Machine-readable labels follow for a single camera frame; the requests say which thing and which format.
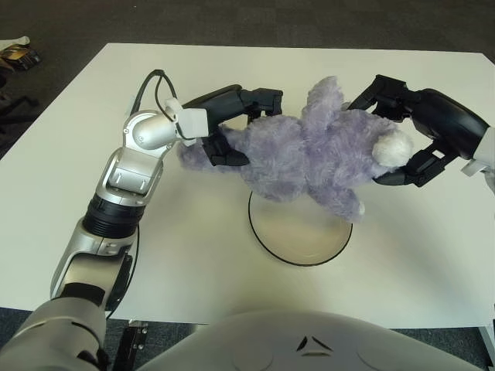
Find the dark box on floor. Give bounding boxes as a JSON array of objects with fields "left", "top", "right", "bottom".
[{"left": 0, "top": 44, "right": 43, "bottom": 71}]

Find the purple plush bunny doll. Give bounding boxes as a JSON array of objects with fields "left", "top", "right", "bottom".
[{"left": 176, "top": 76, "right": 414, "bottom": 224}]

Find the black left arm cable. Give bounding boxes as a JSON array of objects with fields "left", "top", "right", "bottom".
[{"left": 104, "top": 69, "right": 183, "bottom": 320}]

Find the white plate with black rim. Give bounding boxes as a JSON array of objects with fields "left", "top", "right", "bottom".
[{"left": 247, "top": 191, "right": 353, "bottom": 267}]

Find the white cloth on floor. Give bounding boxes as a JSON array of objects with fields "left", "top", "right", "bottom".
[{"left": 0, "top": 36, "right": 31, "bottom": 51}]

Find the grey robot torso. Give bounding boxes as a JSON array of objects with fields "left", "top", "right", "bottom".
[{"left": 135, "top": 311, "right": 484, "bottom": 371}]

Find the black bag on floor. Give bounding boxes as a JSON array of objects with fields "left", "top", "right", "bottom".
[{"left": 0, "top": 70, "right": 39, "bottom": 132}]

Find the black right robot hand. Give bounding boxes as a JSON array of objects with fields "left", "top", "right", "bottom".
[{"left": 346, "top": 73, "right": 490, "bottom": 189}]

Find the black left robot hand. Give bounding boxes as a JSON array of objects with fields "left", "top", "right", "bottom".
[{"left": 179, "top": 83, "right": 285, "bottom": 168}]

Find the black table foot bracket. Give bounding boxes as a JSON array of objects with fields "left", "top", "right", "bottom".
[{"left": 114, "top": 318, "right": 150, "bottom": 371}]

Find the white table leg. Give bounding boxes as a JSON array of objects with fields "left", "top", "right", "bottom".
[{"left": 477, "top": 324, "right": 495, "bottom": 368}]

